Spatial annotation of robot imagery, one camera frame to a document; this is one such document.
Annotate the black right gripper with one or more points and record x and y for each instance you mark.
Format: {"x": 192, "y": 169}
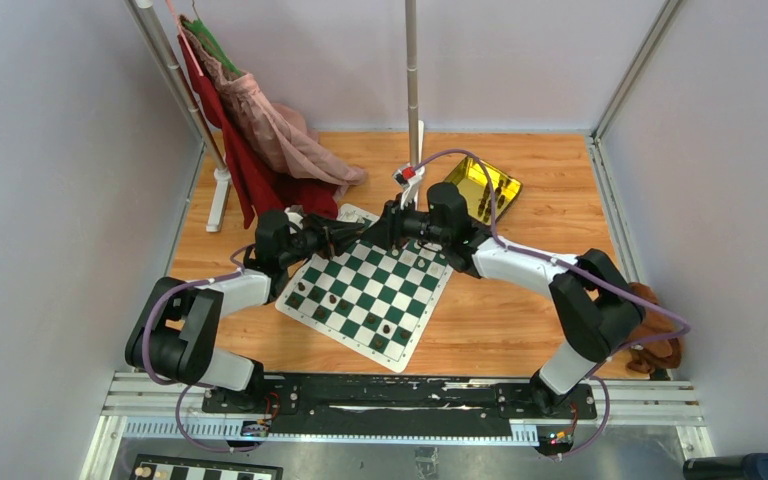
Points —
{"x": 389, "y": 230}

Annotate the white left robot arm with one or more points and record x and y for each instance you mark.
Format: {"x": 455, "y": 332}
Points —
{"x": 174, "y": 338}

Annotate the yellow tin box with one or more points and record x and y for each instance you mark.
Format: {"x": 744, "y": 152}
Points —
{"x": 487, "y": 198}

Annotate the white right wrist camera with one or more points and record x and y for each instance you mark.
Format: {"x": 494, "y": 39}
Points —
{"x": 409, "y": 178}

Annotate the left metal rack pole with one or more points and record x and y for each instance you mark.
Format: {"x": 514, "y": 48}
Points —
{"x": 148, "y": 23}

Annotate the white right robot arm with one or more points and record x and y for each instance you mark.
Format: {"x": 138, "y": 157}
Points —
{"x": 594, "y": 303}

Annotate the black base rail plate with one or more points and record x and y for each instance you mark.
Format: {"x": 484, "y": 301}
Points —
{"x": 400, "y": 406}

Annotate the green cloth on hanger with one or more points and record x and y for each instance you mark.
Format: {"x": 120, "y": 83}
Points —
{"x": 209, "y": 43}

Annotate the metal rack pole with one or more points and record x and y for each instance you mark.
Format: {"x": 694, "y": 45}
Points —
{"x": 416, "y": 127}
{"x": 148, "y": 23}

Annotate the centre metal rack pole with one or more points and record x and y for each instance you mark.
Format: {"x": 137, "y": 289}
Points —
{"x": 416, "y": 127}

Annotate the pink cloth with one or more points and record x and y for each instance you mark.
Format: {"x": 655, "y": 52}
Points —
{"x": 277, "y": 133}

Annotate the green white chess mat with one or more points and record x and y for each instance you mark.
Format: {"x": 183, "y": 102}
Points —
{"x": 401, "y": 287}

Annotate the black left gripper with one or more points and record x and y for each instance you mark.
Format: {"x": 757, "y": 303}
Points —
{"x": 333, "y": 239}

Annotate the red cloth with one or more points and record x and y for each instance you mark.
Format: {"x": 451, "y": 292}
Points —
{"x": 258, "y": 188}

